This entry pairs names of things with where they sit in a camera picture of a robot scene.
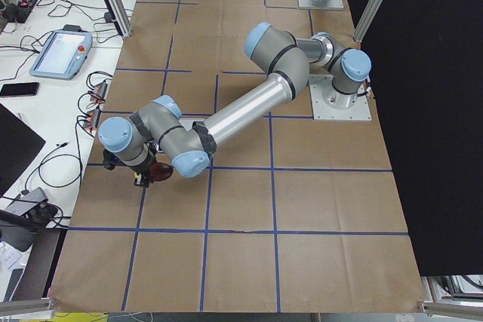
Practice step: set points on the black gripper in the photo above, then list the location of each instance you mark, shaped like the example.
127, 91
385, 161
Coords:
136, 170

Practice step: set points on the red mango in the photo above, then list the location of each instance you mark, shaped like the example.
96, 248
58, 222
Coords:
160, 171

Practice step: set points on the blue teach pendant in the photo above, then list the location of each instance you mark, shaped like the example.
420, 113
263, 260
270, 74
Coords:
62, 55

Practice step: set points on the black smartphone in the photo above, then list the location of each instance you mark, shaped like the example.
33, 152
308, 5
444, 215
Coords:
26, 89

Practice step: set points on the black backdrop curtain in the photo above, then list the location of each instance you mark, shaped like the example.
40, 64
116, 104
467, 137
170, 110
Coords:
427, 82

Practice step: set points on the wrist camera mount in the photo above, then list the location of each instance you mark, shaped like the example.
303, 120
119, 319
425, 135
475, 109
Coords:
110, 161

